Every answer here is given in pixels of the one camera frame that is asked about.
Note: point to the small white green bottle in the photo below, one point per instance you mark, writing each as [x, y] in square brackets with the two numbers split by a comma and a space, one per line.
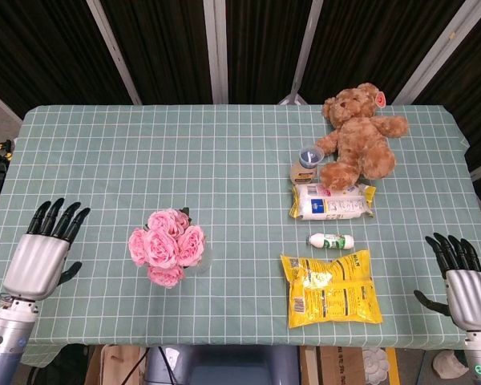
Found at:
[330, 241]

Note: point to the wooden board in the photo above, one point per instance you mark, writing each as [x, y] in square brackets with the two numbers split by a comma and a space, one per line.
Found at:
[112, 365]

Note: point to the pink rose bouquet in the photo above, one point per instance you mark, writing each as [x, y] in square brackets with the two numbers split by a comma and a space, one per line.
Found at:
[166, 244]

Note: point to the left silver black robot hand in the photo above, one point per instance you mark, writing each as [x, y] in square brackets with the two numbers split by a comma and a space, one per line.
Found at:
[38, 264]

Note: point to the brown cardboard box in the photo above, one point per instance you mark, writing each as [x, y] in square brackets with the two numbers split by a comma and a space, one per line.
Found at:
[340, 367]

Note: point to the brown teddy bear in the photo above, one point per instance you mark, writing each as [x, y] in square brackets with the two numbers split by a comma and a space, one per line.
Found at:
[360, 138]

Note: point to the green grid-patterned table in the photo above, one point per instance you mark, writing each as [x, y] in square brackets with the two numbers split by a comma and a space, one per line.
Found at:
[232, 160]

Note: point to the white wet wipes pack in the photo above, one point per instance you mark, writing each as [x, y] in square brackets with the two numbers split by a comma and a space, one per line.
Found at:
[330, 202]

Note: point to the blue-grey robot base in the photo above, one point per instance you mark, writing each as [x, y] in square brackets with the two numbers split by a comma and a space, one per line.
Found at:
[224, 365]

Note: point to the white plastic bag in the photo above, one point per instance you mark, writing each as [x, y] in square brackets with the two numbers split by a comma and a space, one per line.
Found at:
[374, 365]

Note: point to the cream bottle with blue cap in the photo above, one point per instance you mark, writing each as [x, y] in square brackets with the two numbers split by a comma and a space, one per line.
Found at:
[306, 162]

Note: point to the yellow chip bag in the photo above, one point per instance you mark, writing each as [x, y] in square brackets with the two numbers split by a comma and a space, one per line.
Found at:
[330, 288]

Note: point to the white crumpled object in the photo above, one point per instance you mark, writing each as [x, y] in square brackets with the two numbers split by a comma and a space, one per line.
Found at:
[449, 363]

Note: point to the clear glass cup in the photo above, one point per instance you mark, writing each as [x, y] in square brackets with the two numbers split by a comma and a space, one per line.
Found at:
[206, 258]

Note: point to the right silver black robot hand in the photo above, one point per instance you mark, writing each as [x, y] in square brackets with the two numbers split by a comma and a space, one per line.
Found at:
[463, 288]

